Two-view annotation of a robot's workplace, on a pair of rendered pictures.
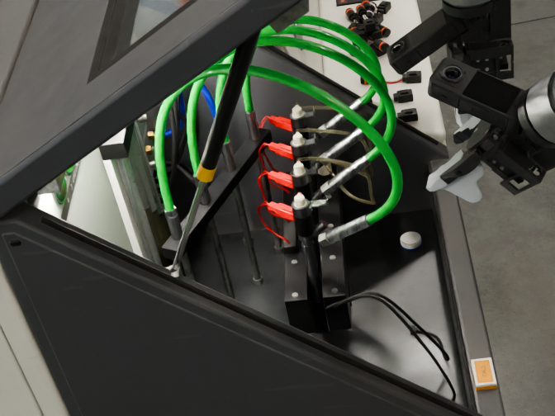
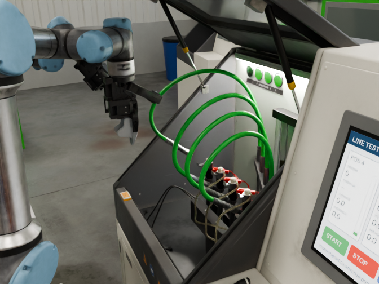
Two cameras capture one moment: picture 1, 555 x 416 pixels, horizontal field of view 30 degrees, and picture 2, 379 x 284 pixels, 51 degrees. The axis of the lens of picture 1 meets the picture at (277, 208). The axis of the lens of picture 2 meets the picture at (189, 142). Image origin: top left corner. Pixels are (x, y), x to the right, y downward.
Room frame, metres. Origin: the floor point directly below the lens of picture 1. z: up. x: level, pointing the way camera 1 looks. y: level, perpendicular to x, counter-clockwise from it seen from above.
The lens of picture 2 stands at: (2.21, -0.71, 1.69)
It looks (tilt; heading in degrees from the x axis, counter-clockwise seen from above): 22 degrees down; 149
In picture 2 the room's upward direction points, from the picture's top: 1 degrees counter-clockwise
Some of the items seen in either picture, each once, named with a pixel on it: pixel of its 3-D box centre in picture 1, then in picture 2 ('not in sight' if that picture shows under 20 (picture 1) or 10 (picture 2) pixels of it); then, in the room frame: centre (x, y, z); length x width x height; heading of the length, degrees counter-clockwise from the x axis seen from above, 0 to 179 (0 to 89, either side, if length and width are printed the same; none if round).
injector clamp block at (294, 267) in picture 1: (317, 259); (225, 239); (1.33, -0.05, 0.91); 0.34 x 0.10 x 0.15; 173
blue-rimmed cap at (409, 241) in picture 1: (410, 240); not in sight; (1.40, -0.23, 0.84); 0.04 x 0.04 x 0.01
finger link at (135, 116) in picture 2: not in sight; (132, 117); (1.19, -0.29, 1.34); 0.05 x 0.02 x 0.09; 173
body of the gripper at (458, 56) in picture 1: (476, 35); (120, 96); (1.17, -0.31, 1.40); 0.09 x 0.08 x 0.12; 83
